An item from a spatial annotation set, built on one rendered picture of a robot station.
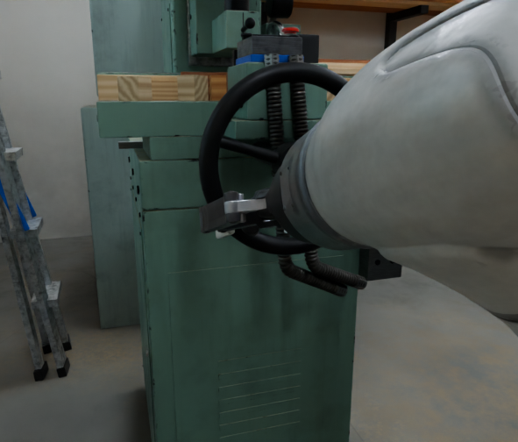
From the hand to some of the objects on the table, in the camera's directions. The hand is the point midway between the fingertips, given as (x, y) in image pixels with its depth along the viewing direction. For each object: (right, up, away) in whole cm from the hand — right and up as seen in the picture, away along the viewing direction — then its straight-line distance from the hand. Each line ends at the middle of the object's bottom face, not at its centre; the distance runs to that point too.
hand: (258, 221), depth 54 cm
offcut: (-12, +22, +31) cm, 39 cm away
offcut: (-22, +21, +29) cm, 42 cm away
